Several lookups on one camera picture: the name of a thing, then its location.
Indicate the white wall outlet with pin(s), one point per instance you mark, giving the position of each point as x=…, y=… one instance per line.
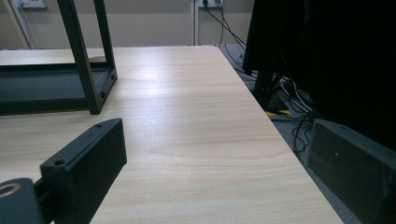
x=211, y=2
x=32, y=2

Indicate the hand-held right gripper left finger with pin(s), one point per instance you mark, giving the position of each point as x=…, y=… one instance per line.
x=87, y=168

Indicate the black curtain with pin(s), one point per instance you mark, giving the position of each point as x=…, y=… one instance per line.
x=342, y=46

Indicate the black metal shelf rack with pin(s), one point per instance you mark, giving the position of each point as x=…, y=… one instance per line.
x=77, y=46

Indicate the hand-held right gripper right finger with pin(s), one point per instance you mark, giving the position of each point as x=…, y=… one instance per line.
x=351, y=174

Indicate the black stand base striped tape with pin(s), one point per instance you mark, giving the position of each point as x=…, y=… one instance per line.
x=275, y=105

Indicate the beige partition post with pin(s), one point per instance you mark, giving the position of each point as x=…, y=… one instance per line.
x=194, y=21
x=18, y=25

